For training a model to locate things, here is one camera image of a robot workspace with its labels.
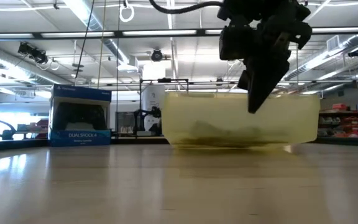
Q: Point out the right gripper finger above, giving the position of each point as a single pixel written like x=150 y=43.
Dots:
x=263 y=81
x=244 y=80

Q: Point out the yellow translucent plastic tray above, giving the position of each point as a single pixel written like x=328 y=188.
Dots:
x=216 y=112

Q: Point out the black background robot arm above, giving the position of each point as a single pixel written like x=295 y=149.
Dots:
x=151 y=116

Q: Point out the white column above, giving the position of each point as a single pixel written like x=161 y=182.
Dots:
x=152 y=77

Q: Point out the red storage bins shelf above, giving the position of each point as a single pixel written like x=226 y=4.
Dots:
x=346 y=124

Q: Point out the blue DualShock 4 box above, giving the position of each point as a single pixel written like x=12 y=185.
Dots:
x=79 y=135

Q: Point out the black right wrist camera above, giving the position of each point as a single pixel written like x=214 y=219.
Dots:
x=233 y=43

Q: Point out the small black ceiling camera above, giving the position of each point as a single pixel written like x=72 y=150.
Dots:
x=354 y=53

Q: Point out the black round overhead camera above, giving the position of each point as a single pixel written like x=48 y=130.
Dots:
x=156 y=56

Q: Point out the black aluminium rig frame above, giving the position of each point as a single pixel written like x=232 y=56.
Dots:
x=141 y=140

